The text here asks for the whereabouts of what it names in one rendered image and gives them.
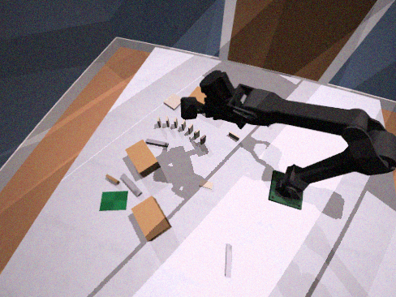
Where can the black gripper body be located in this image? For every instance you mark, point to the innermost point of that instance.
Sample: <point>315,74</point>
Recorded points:
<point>190,109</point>

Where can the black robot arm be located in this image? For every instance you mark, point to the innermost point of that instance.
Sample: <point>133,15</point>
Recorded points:
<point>371,148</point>

